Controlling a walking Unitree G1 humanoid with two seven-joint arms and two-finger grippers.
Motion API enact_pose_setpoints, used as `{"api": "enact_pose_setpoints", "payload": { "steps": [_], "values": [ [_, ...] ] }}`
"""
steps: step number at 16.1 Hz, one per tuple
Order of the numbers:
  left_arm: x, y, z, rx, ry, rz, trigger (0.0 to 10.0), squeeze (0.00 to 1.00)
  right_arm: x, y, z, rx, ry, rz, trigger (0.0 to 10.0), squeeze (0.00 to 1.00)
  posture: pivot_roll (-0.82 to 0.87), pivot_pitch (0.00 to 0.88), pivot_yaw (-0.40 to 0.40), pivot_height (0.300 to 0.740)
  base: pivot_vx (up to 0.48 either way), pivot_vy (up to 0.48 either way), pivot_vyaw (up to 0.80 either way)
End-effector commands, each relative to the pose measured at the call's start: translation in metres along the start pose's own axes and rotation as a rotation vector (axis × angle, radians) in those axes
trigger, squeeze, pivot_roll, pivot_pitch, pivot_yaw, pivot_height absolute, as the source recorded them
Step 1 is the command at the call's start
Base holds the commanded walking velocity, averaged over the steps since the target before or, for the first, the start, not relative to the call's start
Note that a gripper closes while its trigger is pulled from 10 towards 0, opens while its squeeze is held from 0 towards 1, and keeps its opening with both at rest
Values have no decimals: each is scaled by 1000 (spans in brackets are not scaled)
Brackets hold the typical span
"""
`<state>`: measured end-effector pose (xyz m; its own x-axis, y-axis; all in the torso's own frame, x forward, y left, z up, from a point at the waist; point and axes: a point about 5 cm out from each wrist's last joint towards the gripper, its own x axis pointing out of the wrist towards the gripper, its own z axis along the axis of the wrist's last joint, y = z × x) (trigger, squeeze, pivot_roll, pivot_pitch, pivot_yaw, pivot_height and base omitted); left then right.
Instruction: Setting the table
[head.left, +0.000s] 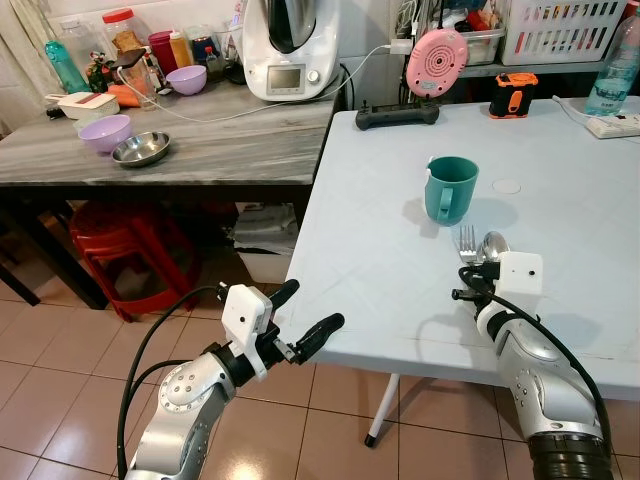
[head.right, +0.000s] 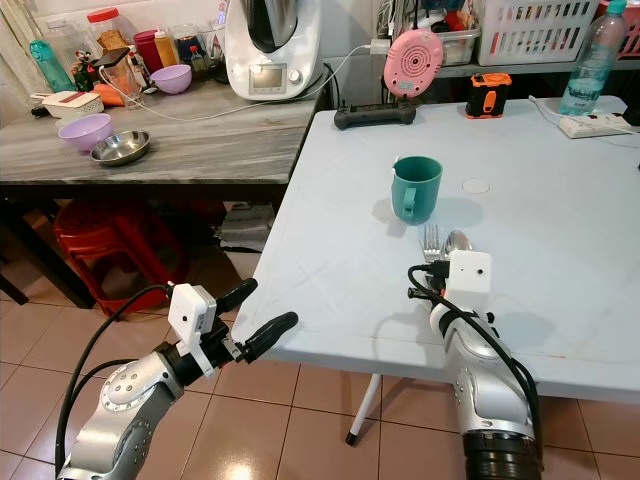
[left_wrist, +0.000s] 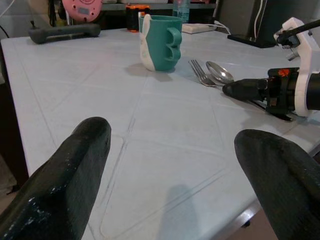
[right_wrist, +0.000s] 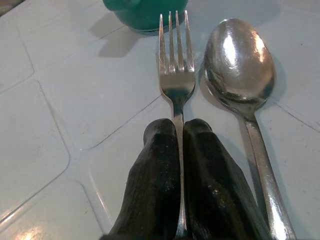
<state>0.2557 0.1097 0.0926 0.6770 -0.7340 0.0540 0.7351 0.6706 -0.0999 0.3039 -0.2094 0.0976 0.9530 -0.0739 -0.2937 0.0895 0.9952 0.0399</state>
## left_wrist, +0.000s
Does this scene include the white power strip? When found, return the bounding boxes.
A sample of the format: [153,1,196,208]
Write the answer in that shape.
[181,20,232,35]

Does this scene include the white cable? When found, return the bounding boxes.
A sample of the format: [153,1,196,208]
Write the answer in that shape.
[253,0,265,38]

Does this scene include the black smartphone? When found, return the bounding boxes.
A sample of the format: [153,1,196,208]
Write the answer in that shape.
[227,33,278,49]

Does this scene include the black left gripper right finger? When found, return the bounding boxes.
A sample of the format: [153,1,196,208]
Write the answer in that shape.
[234,129,320,240]

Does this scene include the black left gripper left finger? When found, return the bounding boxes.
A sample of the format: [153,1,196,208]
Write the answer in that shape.
[0,116,112,240]

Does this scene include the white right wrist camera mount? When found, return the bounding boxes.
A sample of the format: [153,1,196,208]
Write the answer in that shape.
[273,16,320,118]

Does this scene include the pink round scale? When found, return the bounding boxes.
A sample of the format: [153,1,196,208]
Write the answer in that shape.
[61,0,105,20]

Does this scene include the black and orange cylinder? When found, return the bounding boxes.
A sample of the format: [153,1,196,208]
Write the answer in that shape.
[125,3,151,33]

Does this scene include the teal mug with white bunny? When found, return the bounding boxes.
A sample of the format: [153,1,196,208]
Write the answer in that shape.
[138,13,183,73]

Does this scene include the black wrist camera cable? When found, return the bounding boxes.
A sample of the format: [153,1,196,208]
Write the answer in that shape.
[276,18,320,49]

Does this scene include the clear plastic water bottle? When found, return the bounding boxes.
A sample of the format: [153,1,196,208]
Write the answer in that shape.
[172,0,190,25]

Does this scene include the metal spoon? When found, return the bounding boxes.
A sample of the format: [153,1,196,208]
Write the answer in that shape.
[205,60,235,85]

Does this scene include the metal fork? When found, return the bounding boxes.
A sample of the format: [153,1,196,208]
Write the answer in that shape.
[188,59,294,123]

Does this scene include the dark grey box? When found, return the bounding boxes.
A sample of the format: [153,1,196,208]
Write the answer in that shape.
[246,0,320,42]

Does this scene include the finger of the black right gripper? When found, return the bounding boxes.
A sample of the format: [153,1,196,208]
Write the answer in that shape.
[222,77,268,101]

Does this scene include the grey dumbbell-shaped handle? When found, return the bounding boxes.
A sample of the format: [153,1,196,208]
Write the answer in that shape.
[27,20,102,45]

